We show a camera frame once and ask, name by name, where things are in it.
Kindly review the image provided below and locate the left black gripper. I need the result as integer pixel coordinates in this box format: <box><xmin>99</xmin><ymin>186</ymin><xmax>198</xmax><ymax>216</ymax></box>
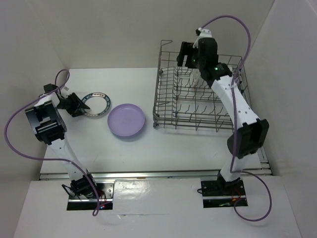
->
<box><xmin>56</xmin><ymin>93</ymin><xmax>89</xmax><ymax>118</ymax></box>

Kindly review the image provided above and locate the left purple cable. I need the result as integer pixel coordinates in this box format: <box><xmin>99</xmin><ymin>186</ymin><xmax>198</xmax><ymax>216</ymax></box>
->
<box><xmin>4</xmin><ymin>68</ymin><xmax>106</xmax><ymax>217</ymax></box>

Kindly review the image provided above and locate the grey wire dish rack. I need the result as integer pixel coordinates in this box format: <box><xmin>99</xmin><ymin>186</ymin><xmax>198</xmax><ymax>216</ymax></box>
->
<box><xmin>152</xmin><ymin>39</ymin><xmax>251</xmax><ymax>133</ymax></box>

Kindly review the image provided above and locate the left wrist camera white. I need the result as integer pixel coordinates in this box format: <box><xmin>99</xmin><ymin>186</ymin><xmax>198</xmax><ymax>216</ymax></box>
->
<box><xmin>59</xmin><ymin>86</ymin><xmax>70</xmax><ymax>98</ymax></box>

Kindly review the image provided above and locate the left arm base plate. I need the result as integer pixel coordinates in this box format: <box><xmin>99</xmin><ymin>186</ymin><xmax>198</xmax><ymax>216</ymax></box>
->
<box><xmin>66</xmin><ymin>181</ymin><xmax>114</xmax><ymax>211</ymax></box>

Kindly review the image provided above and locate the aluminium rail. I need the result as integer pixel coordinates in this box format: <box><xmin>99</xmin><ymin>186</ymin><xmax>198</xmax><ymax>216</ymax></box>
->
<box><xmin>39</xmin><ymin>168</ymin><xmax>272</xmax><ymax>180</ymax></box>

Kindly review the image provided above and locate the white plate green rim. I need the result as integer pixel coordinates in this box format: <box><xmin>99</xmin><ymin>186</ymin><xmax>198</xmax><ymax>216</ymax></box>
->
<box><xmin>81</xmin><ymin>92</ymin><xmax>111</xmax><ymax>119</ymax></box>

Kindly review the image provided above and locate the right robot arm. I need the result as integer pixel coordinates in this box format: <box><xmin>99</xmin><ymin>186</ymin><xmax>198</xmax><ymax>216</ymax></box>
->
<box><xmin>177</xmin><ymin>37</ymin><xmax>269</xmax><ymax>194</ymax></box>

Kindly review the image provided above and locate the purple plate back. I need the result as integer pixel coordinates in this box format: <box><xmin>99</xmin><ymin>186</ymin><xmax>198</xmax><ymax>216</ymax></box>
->
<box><xmin>107</xmin><ymin>104</ymin><xmax>146</xmax><ymax>138</ymax></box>

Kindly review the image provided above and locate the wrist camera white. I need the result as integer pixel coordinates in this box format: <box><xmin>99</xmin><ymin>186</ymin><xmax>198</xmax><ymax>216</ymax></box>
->
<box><xmin>193</xmin><ymin>27</ymin><xmax>212</xmax><ymax>49</ymax></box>
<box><xmin>59</xmin><ymin>86</ymin><xmax>70</xmax><ymax>98</ymax></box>

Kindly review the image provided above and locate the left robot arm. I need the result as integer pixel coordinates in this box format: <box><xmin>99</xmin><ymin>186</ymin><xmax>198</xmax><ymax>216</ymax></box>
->
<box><xmin>25</xmin><ymin>84</ymin><xmax>98</xmax><ymax>198</ymax></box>

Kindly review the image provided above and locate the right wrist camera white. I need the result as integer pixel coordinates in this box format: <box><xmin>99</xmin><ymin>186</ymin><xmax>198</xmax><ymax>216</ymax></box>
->
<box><xmin>193</xmin><ymin>27</ymin><xmax>212</xmax><ymax>49</ymax></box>

